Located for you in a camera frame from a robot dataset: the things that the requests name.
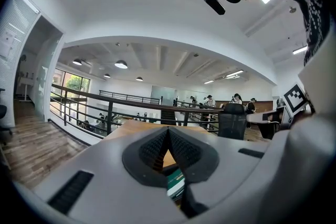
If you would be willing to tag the white paper notice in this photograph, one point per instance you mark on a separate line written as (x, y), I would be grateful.
(6, 43)

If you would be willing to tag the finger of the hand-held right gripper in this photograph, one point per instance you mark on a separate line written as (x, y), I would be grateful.
(262, 116)

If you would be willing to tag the black printed shirt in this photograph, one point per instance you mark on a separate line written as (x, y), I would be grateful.
(312, 8)

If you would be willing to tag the dark metal railing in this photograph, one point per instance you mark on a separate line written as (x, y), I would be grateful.
(128, 97)
(118, 101)

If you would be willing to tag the long ceiling tube light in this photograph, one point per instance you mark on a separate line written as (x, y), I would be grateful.
(234, 73)
(209, 82)
(299, 50)

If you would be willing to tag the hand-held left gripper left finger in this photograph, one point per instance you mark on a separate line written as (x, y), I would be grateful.
(105, 178)

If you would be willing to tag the black mesh office chair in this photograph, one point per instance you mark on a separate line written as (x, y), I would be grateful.
(232, 120)

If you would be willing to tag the green and white box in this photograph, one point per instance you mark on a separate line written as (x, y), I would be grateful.
(175, 186)

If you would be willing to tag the white slatted blinds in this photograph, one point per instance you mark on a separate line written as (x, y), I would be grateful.
(15, 21)

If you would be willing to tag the black dome pendant lamp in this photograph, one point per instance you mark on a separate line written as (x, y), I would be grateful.
(106, 75)
(121, 64)
(139, 79)
(77, 62)

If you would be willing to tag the large glass window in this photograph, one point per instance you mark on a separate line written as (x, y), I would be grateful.
(76, 84)

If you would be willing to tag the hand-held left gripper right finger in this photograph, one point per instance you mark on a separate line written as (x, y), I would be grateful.
(231, 165)

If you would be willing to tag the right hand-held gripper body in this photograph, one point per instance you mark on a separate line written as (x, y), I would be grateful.
(295, 98)

